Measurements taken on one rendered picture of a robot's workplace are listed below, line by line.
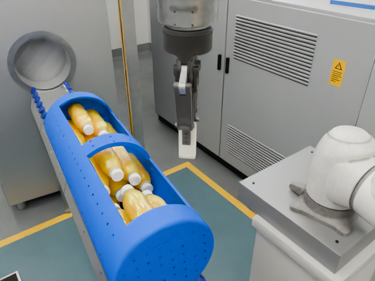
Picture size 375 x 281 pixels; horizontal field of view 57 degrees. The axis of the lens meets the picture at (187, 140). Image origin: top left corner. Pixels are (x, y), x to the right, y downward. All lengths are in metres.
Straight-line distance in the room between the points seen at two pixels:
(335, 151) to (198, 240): 0.43
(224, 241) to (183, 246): 1.57
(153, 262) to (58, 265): 1.61
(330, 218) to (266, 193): 0.21
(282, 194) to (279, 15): 1.34
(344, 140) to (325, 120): 1.20
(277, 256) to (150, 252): 0.50
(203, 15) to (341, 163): 0.62
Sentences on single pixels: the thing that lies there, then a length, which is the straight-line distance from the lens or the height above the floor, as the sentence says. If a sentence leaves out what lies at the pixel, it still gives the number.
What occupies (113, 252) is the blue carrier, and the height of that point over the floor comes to 1.17.
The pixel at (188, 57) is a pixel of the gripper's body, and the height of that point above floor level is 1.66.
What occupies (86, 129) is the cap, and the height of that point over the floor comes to 1.16.
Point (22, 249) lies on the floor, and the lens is 2.63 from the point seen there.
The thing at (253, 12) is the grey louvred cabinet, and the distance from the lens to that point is 2.39.
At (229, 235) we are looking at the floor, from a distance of 2.49.
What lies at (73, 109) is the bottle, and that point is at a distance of 1.48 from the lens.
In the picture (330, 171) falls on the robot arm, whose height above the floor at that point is 1.26.
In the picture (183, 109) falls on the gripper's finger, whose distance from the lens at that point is 0.53.
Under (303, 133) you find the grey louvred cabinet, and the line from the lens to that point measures 2.31.
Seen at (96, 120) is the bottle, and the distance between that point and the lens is 1.45.
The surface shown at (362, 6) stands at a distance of 2.15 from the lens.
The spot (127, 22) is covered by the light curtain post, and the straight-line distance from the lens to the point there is 1.68.
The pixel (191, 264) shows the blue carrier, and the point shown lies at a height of 1.06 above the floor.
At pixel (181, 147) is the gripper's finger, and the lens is 0.62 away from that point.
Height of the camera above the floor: 1.81
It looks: 32 degrees down
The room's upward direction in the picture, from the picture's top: straight up
